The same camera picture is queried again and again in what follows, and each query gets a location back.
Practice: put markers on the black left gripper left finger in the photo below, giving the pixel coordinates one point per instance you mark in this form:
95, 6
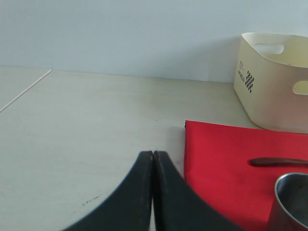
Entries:
128, 207

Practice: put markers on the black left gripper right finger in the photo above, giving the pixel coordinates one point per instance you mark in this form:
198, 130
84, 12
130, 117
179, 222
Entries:
176, 206

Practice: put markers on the stainless steel cup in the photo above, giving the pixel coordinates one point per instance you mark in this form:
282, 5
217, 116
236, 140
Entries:
289, 211

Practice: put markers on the red table cloth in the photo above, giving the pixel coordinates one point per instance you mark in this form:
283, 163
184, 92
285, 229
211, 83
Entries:
216, 167

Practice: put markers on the cream plastic tub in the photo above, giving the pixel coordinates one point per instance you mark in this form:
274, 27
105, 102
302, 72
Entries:
269, 67

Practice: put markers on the dark wooden spoon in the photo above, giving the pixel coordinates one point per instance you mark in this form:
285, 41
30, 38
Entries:
277, 162

